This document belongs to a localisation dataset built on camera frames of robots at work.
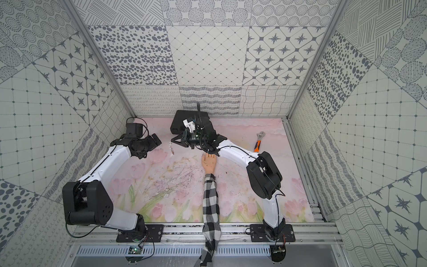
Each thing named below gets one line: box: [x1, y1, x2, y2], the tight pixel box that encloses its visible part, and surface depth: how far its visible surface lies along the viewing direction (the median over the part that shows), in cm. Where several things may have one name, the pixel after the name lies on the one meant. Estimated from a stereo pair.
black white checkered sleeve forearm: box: [195, 173, 222, 267], surface depth 75 cm
